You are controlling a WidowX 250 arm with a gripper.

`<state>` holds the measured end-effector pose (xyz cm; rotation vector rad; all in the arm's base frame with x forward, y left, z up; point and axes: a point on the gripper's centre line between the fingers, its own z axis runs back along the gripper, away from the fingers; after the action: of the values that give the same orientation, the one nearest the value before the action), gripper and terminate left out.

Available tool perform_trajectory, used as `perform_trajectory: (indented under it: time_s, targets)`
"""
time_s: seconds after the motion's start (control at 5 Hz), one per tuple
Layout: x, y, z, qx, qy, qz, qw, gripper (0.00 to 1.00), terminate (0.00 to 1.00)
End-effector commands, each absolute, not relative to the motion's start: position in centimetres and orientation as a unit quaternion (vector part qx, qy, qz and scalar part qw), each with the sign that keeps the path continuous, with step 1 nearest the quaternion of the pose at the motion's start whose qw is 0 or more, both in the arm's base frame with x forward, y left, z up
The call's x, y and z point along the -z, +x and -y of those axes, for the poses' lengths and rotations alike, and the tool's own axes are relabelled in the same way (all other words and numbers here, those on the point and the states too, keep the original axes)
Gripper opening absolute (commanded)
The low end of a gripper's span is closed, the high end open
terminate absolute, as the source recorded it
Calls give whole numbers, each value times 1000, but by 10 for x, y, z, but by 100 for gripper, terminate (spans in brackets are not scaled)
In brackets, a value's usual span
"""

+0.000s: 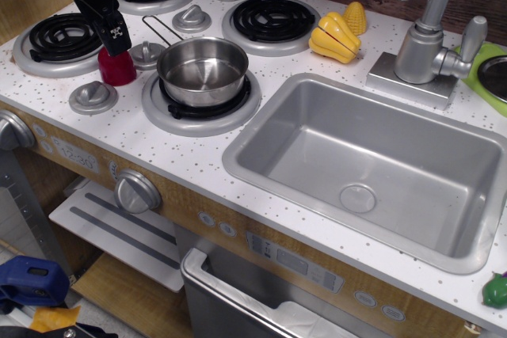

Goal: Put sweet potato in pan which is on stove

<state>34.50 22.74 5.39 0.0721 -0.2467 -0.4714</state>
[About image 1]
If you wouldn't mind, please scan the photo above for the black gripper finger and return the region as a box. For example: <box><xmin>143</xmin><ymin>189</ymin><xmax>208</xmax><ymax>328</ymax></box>
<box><xmin>93</xmin><ymin>10</ymin><xmax>132</xmax><ymax>57</ymax></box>

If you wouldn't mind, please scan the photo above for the large silver oven knob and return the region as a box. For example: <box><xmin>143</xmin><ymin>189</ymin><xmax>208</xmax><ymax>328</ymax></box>
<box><xmin>114</xmin><ymin>169</ymin><xmax>162</xmax><ymax>214</ymax></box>

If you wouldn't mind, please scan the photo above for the silver toy faucet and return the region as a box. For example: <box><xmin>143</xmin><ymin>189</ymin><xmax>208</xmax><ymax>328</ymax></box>
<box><xmin>366</xmin><ymin>0</ymin><xmax>488</xmax><ymax>110</ymax></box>

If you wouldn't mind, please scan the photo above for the open oven door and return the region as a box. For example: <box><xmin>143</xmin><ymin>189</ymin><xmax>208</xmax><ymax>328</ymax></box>
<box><xmin>1</xmin><ymin>150</ymin><xmax>73</xmax><ymax>275</ymax></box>

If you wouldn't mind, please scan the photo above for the back left stove burner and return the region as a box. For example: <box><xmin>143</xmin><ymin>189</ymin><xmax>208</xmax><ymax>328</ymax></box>
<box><xmin>117</xmin><ymin>0</ymin><xmax>192</xmax><ymax>16</ymax></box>

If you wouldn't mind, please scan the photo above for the yellow toy bell pepper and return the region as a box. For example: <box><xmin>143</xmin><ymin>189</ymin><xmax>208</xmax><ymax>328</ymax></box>
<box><xmin>308</xmin><ymin>12</ymin><xmax>361</xmax><ymax>64</ymax></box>

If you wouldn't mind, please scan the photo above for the grey stove knob centre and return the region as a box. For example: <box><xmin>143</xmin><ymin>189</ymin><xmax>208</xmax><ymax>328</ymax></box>
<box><xmin>172</xmin><ymin>5</ymin><xmax>212</xmax><ymax>33</ymax></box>

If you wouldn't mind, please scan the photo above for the grey stove knob middle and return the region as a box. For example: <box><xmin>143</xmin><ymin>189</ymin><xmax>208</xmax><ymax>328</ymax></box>
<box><xmin>129</xmin><ymin>41</ymin><xmax>166</xmax><ymax>70</ymax></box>

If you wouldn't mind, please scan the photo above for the red toy sweet potato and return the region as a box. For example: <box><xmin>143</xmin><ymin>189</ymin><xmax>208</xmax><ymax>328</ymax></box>
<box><xmin>97</xmin><ymin>47</ymin><xmax>137</xmax><ymax>86</ymax></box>

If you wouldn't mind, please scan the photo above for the silver dishwasher door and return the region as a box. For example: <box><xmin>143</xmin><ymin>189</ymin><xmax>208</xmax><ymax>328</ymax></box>
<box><xmin>181</xmin><ymin>248</ymin><xmax>388</xmax><ymax>337</ymax></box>

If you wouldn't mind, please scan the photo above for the yellow toy corn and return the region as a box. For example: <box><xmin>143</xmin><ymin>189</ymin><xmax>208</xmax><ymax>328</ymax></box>
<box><xmin>343</xmin><ymin>2</ymin><xmax>368</xmax><ymax>36</ymax></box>

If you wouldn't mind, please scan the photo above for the steel saucepan with handle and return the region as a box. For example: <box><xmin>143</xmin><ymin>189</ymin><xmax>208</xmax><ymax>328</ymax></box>
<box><xmin>157</xmin><ymin>37</ymin><xmax>249</xmax><ymax>108</ymax></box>

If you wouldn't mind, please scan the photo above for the grey stove knob front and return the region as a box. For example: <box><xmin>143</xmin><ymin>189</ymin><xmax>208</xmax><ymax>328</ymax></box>
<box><xmin>69</xmin><ymin>81</ymin><xmax>119</xmax><ymax>115</ymax></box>

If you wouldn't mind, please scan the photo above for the large silver left knob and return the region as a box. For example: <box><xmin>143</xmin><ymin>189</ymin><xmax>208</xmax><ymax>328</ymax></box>
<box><xmin>1</xmin><ymin>109</ymin><xmax>36</xmax><ymax>151</ymax></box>

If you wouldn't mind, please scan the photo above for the blue clamp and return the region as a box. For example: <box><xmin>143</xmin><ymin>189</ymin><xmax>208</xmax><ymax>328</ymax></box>
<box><xmin>1</xmin><ymin>256</ymin><xmax>71</xmax><ymax>313</ymax></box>

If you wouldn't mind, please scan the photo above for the dark round dish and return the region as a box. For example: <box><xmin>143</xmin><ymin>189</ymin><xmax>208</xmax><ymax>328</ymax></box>
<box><xmin>477</xmin><ymin>55</ymin><xmax>507</xmax><ymax>103</ymax></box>

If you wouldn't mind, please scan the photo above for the grey plastic sink basin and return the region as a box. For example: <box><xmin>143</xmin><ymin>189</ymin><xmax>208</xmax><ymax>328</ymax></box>
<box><xmin>223</xmin><ymin>74</ymin><xmax>506</xmax><ymax>275</ymax></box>

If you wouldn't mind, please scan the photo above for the stove burner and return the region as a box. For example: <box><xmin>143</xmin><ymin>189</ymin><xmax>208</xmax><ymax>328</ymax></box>
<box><xmin>142</xmin><ymin>72</ymin><xmax>261</xmax><ymax>137</ymax></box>
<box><xmin>13</xmin><ymin>13</ymin><xmax>103</xmax><ymax>78</ymax></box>
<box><xmin>117</xmin><ymin>0</ymin><xmax>192</xmax><ymax>16</ymax></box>
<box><xmin>222</xmin><ymin>0</ymin><xmax>320</xmax><ymax>57</ymax></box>

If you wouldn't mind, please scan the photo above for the front right stove burner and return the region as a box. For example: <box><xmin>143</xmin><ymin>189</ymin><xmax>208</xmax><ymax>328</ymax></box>
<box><xmin>142</xmin><ymin>72</ymin><xmax>261</xmax><ymax>137</ymax></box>

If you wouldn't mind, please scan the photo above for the white oven shelf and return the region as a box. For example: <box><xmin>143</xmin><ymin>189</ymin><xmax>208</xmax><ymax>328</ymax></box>
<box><xmin>49</xmin><ymin>180</ymin><xmax>183</xmax><ymax>293</ymax></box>

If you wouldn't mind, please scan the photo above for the green toy vegetable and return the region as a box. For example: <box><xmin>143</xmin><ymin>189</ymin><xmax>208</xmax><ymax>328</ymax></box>
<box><xmin>482</xmin><ymin>272</ymin><xmax>507</xmax><ymax>310</ymax></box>

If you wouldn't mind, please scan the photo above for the front left stove burner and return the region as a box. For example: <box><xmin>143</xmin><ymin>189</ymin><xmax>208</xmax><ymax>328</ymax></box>
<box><xmin>13</xmin><ymin>13</ymin><xmax>103</xmax><ymax>78</ymax></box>

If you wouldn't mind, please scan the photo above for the back right stove burner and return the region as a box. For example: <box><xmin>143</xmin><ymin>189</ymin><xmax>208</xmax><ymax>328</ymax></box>
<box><xmin>222</xmin><ymin>0</ymin><xmax>320</xmax><ymax>57</ymax></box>

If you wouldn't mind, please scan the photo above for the green plate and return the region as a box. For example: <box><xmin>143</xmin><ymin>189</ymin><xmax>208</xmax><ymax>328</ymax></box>
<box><xmin>463</xmin><ymin>42</ymin><xmax>506</xmax><ymax>117</ymax></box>

